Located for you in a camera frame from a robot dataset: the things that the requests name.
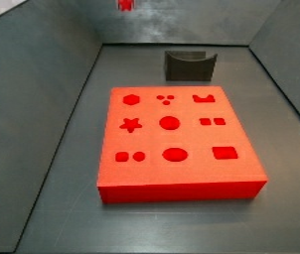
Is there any black curved fixture stand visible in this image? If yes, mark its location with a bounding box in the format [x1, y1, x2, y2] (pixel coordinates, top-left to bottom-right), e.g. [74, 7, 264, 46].
[165, 51, 219, 81]

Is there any red shape-sorting insertion block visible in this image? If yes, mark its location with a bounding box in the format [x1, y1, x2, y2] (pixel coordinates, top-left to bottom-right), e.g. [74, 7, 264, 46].
[97, 86, 268, 203]

